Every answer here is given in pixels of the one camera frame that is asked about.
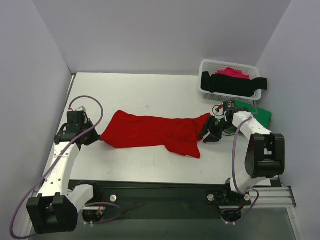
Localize aluminium frame rail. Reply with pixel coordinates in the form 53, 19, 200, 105
249, 176, 297, 209

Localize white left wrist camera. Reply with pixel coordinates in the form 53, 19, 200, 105
71, 106, 87, 113

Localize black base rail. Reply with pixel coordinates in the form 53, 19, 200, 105
68, 180, 252, 222

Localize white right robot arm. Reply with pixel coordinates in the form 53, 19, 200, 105
197, 108, 285, 204

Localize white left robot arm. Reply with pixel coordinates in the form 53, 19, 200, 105
26, 106, 101, 235

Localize green folded t shirt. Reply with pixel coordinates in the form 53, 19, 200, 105
235, 100, 272, 129

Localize black t shirt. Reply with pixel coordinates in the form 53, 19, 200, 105
200, 71, 268, 97

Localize red t shirt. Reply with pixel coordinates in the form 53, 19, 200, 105
100, 110, 211, 159

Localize pink t shirt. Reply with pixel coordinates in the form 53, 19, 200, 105
216, 67, 251, 80

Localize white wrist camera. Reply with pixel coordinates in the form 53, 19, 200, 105
212, 104, 224, 117
71, 106, 87, 113

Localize white plastic basket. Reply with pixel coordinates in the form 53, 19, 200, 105
198, 59, 268, 102

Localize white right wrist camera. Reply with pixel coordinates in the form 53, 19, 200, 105
212, 104, 224, 117

